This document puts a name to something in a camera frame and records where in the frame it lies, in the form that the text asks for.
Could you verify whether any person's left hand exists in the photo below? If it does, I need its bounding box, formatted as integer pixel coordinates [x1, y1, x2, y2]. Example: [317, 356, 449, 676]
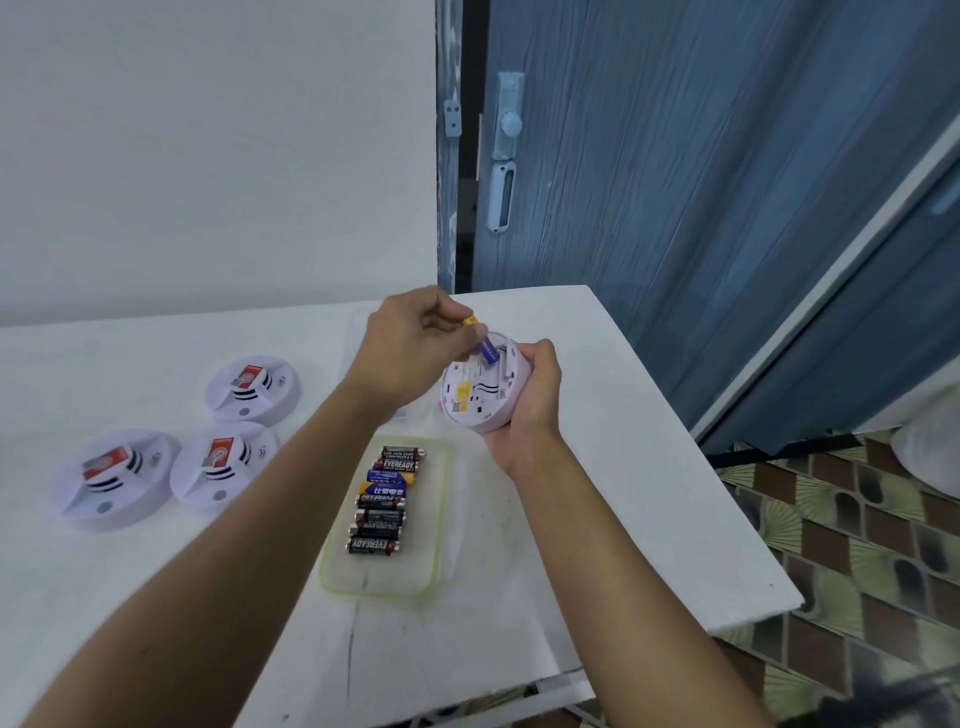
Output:
[351, 285, 490, 416]

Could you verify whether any white round smoke detector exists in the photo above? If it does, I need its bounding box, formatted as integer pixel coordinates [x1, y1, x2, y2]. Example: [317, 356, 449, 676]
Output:
[206, 355, 303, 428]
[438, 330, 537, 435]
[49, 429, 183, 534]
[169, 420, 281, 518]

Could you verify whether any person's right forearm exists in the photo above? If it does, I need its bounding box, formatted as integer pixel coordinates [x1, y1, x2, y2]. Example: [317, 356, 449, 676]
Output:
[506, 433, 775, 728]

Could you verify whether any blue door frame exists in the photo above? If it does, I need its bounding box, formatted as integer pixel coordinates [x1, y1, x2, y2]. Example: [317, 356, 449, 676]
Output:
[435, 0, 465, 295]

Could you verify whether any light blue door lock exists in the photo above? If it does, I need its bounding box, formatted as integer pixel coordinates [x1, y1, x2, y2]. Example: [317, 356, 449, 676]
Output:
[486, 71, 525, 234]

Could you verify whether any blue and yellow battery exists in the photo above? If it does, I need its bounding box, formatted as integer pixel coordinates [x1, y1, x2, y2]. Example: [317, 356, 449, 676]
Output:
[461, 315, 503, 367]

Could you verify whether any person's right hand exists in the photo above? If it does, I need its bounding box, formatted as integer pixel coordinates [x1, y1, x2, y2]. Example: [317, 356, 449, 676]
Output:
[480, 339, 564, 482]

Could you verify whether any person's left forearm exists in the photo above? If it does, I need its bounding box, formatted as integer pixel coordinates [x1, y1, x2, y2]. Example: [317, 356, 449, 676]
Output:
[21, 373, 402, 728]

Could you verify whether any clear tray with green rim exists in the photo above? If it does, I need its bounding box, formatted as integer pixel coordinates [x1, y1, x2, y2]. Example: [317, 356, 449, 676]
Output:
[319, 433, 454, 599]

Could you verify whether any row of batteries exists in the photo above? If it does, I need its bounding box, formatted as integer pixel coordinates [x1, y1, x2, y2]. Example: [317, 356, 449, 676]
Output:
[345, 446, 426, 558]

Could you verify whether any white metal table frame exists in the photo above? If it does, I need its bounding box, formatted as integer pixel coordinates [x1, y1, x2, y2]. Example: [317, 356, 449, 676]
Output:
[431, 666, 610, 728]

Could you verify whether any white plastic bag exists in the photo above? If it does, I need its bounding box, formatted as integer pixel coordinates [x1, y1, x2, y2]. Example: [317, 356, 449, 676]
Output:
[890, 388, 960, 499]

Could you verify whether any blue wooden door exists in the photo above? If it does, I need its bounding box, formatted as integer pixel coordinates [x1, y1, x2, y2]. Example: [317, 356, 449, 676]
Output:
[471, 0, 960, 432]

